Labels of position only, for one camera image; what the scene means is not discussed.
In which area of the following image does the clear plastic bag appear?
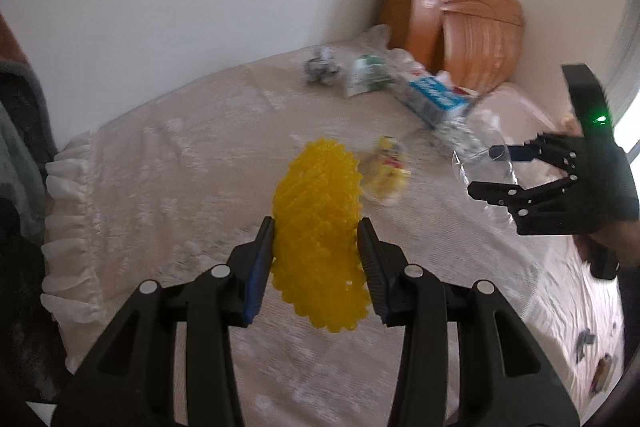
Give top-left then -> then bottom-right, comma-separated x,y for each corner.
357,24 -> 431,80

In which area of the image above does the blue white milk carton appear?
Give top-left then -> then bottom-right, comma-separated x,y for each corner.
392,69 -> 481,132

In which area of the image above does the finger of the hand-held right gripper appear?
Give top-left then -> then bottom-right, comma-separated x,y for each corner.
467,173 -> 582,221
488,133 -> 582,180

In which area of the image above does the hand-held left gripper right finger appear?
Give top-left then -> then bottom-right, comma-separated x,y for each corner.
356,217 -> 583,427

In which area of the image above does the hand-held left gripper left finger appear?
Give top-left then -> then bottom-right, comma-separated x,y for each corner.
60,216 -> 277,427

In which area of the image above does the yellow clear snack wrapper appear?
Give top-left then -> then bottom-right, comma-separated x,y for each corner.
360,134 -> 413,205

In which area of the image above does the green white plastic wrapper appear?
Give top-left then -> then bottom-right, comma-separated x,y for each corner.
342,52 -> 396,98

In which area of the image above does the person's right hand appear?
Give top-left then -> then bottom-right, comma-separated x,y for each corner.
573,229 -> 597,265

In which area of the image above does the pink bed sheet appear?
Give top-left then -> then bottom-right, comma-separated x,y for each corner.
480,79 -> 631,418

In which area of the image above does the clear plastic bottle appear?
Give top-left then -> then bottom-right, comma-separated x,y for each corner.
435,104 -> 521,220

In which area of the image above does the white pleated curtain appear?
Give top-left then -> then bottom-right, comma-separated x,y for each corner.
607,0 -> 640,168

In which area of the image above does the white lace tablecloth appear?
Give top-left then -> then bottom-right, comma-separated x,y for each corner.
40,42 -> 576,427

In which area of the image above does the wooden headboard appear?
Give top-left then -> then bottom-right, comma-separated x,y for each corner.
382,0 -> 526,92

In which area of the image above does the grey fleece robe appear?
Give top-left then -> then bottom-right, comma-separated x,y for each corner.
0,57 -> 58,248

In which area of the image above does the brown fleece cloth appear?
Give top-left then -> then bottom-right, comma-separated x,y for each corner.
0,14 -> 26,62

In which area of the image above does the yellow foam fruit net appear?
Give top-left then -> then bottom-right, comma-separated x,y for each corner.
270,137 -> 372,334

